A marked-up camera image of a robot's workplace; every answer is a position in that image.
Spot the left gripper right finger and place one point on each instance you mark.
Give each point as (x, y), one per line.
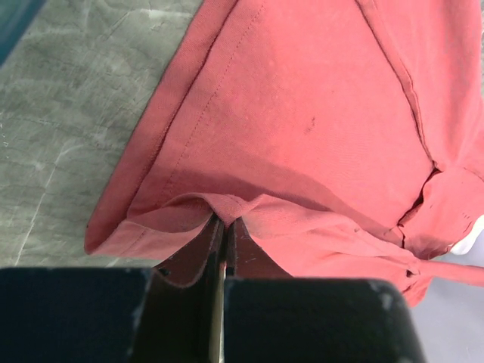
(270, 316)

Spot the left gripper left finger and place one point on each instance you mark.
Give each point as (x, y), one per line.
(160, 314)

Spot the salmon pink t shirt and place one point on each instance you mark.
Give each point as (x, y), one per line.
(346, 135)

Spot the teal plastic basket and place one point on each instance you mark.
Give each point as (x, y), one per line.
(16, 16)

